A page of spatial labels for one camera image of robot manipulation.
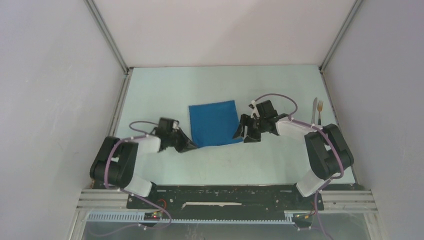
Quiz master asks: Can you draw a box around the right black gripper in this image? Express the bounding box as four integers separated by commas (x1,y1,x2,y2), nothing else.
232,113,267,143

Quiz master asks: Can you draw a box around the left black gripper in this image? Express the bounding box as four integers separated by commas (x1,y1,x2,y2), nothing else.
167,128,199,154

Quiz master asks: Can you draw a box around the blue cloth napkin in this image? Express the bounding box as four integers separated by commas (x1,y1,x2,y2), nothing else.
188,100,243,148

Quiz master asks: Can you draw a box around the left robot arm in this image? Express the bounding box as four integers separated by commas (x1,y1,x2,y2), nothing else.
89,117,198,208

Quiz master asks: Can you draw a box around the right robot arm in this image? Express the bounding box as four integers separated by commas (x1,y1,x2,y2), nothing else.
233,100,354,209

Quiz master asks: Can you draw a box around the silver knife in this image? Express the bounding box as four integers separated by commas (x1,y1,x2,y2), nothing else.
310,97,318,124

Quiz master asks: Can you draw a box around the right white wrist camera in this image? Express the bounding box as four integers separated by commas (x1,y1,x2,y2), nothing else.
248,100,260,120

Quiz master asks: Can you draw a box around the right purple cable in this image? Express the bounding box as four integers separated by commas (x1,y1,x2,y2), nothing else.
253,93,345,240

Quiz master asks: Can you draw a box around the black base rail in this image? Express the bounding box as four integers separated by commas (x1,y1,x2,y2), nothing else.
147,184,324,220

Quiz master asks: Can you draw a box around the gold fork dark handle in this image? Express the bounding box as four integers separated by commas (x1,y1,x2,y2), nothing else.
317,100,324,125

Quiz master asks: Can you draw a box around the right aluminium frame post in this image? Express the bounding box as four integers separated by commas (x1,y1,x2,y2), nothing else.
319,0,365,74

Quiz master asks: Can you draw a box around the aluminium frame post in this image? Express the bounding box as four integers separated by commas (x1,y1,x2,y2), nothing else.
84,0,133,136
319,0,365,74

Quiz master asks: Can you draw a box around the white cable duct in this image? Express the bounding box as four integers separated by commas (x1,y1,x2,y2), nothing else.
86,211,294,225

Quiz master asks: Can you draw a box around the left aluminium frame post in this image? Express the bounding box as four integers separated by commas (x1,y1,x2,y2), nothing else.
84,0,133,136

